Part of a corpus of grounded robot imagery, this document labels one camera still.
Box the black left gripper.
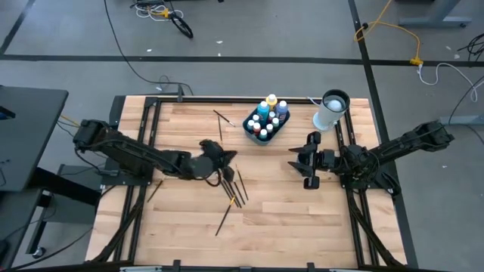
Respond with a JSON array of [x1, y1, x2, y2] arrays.
[[199, 138, 238, 183]]

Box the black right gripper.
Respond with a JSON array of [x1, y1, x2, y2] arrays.
[[287, 131, 336, 190]]

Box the black paintbrush orange ferrule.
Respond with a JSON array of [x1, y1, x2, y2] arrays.
[[221, 179, 240, 209]]

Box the black paintbrush yellow ferrule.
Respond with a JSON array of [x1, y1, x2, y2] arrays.
[[214, 195, 237, 237]]

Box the large blue paint bottle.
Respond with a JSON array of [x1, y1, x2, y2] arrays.
[[275, 100, 290, 119]]

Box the large turquoise paint bottle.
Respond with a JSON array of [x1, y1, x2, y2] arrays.
[[256, 100, 271, 122]]

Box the grey-teal plastic caddy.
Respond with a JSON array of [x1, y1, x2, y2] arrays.
[[242, 105, 292, 147]]

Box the white cylindrical container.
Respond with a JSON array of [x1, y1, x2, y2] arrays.
[[312, 88, 352, 132]]

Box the grey desk foot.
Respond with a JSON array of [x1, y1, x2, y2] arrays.
[[434, 115, 484, 127]]

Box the grey desk base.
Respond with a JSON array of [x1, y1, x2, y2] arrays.
[[396, 0, 473, 29]]

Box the black desk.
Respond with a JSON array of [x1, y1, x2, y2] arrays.
[[0, 85, 102, 270]]

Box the black cable loop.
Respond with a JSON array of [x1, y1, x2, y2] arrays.
[[169, 11, 195, 40]]

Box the yellow cable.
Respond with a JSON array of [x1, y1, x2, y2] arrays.
[[353, 0, 424, 67]]

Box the long black cable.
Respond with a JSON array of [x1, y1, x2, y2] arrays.
[[103, 0, 194, 96]]

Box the white cable coil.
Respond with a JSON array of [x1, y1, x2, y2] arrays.
[[134, 2, 185, 23]]

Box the black cable bundle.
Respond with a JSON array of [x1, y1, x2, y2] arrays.
[[456, 32, 484, 63]]

